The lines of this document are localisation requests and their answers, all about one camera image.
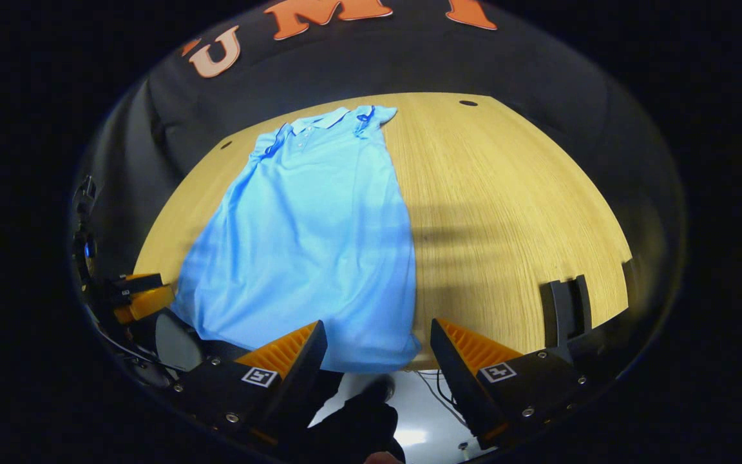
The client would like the black cable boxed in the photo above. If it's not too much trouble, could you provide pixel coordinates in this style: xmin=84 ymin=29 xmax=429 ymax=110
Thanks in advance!
xmin=415 ymin=369 xmax=468 ymax=426

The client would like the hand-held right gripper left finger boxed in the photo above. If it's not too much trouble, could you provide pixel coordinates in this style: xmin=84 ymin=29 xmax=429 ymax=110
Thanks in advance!
xmin=171 ymin=320 xmax=328 ymax=445

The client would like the person's dark trouser leg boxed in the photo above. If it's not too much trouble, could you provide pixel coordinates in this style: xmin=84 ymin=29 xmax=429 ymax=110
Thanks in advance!
xmin=294 ymin=387 xmax=406 ymax=464

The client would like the light blue T-shirt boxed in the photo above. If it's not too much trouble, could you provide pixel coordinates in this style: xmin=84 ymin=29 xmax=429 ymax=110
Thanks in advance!
xmin=170 ymin=105 xmax=422 ymax=373

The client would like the black stand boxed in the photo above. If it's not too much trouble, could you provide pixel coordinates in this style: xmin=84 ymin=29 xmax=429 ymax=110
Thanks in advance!
xmin=540 ymin=275 xmax=594 ymax=362

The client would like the person's black shoe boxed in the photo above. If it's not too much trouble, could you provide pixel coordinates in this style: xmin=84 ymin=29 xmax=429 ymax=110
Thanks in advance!
xmin=355 ymin=376 xmax=397 ymax=405

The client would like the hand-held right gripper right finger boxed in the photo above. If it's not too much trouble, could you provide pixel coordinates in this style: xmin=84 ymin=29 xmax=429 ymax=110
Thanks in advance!
xmin=430 ymin=318 xmax=597 ymax=450

